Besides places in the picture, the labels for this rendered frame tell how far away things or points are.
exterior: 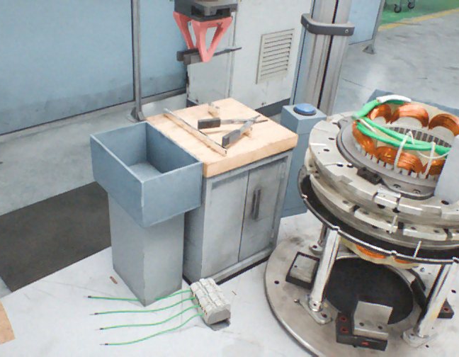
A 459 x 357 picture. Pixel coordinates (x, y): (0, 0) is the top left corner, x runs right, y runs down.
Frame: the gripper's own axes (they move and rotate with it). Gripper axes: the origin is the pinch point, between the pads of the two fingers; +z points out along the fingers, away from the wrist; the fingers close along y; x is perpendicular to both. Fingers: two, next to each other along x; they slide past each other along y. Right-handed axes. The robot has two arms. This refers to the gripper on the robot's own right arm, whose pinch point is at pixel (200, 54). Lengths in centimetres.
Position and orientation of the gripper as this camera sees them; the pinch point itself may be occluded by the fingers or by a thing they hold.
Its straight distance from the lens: 81.0
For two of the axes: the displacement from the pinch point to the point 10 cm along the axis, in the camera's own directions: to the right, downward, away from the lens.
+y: 6.4, 4.6, -6.2
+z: -0.8, 8.3, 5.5
